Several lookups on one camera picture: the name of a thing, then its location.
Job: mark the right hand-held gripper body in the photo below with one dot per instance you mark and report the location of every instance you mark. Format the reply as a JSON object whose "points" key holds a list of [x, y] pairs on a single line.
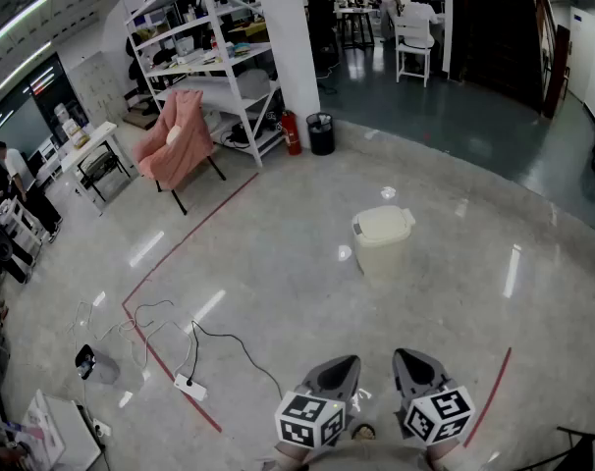
{"points": [[440, 415]]}

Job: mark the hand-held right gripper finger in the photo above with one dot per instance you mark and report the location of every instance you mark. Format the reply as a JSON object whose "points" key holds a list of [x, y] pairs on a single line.
{"points": [[435, 373], [404, 378]]}

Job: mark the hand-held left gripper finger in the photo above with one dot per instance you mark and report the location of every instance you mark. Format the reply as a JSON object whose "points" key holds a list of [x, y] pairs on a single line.
{"points": [[317, 380], [349, 383]]}

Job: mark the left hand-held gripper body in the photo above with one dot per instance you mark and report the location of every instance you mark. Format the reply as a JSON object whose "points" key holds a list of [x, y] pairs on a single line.
{"points": [[309, 422]]}

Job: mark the cream pedal trash bin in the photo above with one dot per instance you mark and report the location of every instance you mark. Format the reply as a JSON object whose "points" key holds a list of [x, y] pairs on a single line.
{"points": [[381, 243]]}

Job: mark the person's right forearm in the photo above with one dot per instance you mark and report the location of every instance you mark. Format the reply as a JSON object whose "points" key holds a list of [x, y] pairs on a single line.
{"points": [[439, 455]]}

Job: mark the person's left forearm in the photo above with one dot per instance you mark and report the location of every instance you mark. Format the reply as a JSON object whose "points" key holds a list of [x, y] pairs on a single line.
{"points": [[290, 455]]}

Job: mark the person's left foot in sandal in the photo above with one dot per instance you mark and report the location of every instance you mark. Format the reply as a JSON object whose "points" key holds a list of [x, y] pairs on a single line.
{"points": [[363, 432]]}

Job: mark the person's torso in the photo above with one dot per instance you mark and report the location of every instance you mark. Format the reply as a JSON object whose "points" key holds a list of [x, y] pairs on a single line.
{"points": [[366, 459]]}

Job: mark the white power strip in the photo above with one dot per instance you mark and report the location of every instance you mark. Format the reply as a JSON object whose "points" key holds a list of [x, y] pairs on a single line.
{"points": [[190, 387]]}

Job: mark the black metal stand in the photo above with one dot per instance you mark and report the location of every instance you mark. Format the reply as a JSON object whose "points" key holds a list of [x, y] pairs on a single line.
{"points": [[584, 442]]}

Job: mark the gray cylindrical device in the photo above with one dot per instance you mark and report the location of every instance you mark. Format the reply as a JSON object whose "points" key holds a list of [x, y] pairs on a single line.
{"points": [[101, 367]]}

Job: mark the black mesh waste bin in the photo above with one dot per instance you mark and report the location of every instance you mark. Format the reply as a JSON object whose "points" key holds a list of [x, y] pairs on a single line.
{"points": [[321, 138]]}

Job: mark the red fire extinguisher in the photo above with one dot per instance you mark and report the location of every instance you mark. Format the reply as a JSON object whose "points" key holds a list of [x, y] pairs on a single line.
{"points": [[291, 133]]}

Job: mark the chair with pink cover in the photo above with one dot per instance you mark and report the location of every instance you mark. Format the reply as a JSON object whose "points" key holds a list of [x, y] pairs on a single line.
{"points": [[172, 150]]}

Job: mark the white metal shelving rack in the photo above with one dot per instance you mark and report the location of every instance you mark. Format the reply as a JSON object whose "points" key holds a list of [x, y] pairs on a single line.
{"points": [[231, 69]]}

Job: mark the white table with black legs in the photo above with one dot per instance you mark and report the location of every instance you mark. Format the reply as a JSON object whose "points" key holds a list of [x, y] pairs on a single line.
{"points": [[93, 142]]}

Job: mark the white rolling cart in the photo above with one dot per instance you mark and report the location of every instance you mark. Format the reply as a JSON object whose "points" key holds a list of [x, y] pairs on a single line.
{"points": [[17, 233]]}

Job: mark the white wooden chair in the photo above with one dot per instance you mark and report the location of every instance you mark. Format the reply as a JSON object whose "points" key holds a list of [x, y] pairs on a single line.
{"points": [[413, 37]]}

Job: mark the white square pillar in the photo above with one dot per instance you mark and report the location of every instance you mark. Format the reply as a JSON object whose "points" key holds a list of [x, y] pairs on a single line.
{"points": [[285, 42]]}

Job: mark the dark wooden staircase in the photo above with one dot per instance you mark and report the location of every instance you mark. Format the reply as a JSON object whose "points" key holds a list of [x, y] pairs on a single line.
{"points": [[499, 32]]}

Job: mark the white door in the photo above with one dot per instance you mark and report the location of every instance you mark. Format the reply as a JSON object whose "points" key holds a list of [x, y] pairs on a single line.
{"points": [[581, 52]]}

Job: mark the black high table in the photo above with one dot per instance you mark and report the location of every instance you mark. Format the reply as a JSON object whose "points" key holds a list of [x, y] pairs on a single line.
{"points": [[356, 20]]}

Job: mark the fluorescent ceiling light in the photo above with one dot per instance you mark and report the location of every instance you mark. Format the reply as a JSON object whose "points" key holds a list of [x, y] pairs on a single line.
{"points": [[17, 23], [25, 64]]}

